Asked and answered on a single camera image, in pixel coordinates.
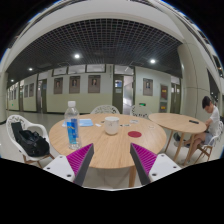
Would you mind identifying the black backpack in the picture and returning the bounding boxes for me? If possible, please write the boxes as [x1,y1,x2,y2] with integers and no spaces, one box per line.
[11,122,50,157]

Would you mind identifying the framed portrait left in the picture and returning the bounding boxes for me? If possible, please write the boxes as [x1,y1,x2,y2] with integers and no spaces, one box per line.
[54,78,63,94]

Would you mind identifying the chair under seated person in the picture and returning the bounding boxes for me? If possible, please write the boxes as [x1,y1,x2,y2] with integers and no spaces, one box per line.
[196,121,223,162]

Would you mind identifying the round wooden table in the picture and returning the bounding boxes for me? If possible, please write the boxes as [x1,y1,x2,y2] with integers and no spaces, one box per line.
[149,113,206,160]
[48,113,168,188]

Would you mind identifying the framed portrait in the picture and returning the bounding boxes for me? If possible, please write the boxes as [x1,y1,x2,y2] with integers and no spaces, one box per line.
[69,76,80,94]
[54,78,63,94]
[143,78,153,96]
[88,75,101,93]

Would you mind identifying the round red coaster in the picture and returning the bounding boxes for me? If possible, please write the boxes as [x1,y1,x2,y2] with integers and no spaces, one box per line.
[128,131,142,138]

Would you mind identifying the seated person white shirt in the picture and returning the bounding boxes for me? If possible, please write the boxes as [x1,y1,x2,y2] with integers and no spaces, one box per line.
[174,96,220,159]

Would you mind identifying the blue face mask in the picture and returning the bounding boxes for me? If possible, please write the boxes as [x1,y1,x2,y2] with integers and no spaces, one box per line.
[62,119,93,127]

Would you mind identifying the white lattice chair back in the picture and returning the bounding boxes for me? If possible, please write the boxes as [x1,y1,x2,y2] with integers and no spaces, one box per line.
[92,105,119,114]

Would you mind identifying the black phone on table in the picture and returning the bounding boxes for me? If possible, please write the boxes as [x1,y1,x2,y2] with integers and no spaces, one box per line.
[189,120,199,124]

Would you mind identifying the framed portrait far right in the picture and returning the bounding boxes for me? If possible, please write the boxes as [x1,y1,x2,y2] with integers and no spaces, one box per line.
[143,78,153,96]

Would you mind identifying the white ceramic cup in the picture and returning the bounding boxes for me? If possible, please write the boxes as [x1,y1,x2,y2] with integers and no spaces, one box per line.
[104,116,119,135]

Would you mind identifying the clear plastic water bottle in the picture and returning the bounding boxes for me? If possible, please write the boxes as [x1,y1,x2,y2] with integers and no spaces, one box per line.
[64,101,81,150]

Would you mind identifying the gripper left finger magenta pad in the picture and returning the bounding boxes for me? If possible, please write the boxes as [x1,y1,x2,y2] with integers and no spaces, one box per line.
[44,144,94,186]

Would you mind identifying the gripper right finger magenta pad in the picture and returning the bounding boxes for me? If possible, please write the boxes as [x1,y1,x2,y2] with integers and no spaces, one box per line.
[130,143,180,186]

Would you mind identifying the white plastic chair left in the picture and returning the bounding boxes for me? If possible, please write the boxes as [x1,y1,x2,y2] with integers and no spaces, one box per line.
[6,115,53,167]

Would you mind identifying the framed portrait middle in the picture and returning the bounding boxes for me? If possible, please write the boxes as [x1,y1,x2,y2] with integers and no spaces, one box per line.
[69,76,80,94]

